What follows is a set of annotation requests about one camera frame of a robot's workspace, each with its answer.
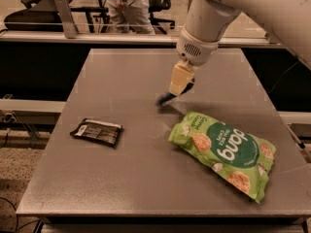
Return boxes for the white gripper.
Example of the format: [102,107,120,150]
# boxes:
[169,25,219,96]

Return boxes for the blue rxbar blueberry bar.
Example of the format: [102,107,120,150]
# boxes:
[155,83,193,107]

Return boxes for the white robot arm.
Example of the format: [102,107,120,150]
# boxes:
[169,0,311,96]

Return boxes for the green rice chip bag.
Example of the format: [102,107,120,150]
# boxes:
[168,112,276,203]

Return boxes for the black office chair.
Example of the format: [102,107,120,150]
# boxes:
[149,0,175,34]

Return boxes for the person in grey trousers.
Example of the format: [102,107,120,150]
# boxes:
[107,0,155,35]

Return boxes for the black snack bar wrapper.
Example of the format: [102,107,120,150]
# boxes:
[70,118,122,148]

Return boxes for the dark desk in background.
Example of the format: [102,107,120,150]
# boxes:
[3,0,109,33]

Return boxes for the grey metal bracket left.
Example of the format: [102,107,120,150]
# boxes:
[52,0,78,39]

